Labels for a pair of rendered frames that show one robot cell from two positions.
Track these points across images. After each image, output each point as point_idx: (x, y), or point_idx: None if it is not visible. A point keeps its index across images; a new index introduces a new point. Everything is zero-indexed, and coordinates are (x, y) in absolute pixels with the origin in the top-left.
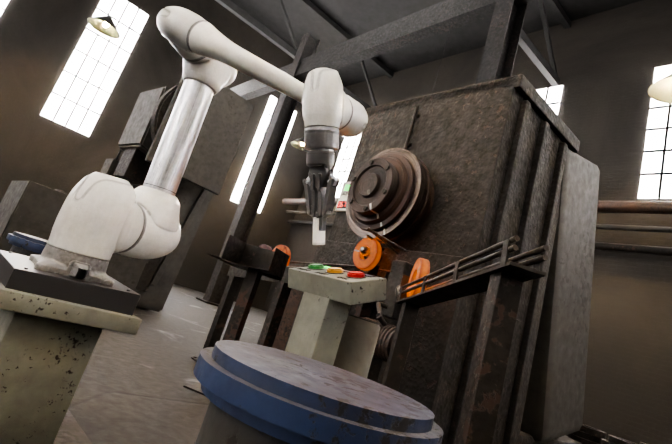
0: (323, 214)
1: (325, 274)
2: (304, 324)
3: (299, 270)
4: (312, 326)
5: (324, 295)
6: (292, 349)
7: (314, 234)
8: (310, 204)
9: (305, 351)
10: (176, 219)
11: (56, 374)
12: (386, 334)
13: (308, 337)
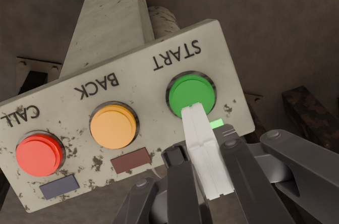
0: (141, 181)
1: (75, 90)
2: (109, 33)
3: (166, 41)
4: (87, 43)
5: (70, 73)
6: (119, 12)
7: (194, 117)
8: (293, 169)
9: (89, 27)
10: None
11: None
12: None
13: (90, 34)
